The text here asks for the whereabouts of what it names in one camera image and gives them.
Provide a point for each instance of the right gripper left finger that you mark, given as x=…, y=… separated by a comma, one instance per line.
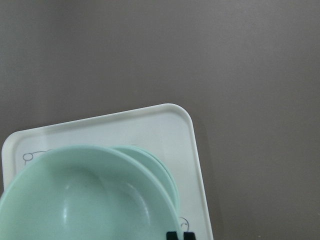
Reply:
x=172, y=235

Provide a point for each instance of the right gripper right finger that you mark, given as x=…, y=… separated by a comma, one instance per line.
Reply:
x=187, y=235

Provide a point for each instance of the green bowl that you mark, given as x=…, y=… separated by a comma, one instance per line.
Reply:
x=86, y=193
x=157, y=168

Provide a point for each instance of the cream bunny serving tray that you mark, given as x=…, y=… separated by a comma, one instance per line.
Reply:
x=165, y=130

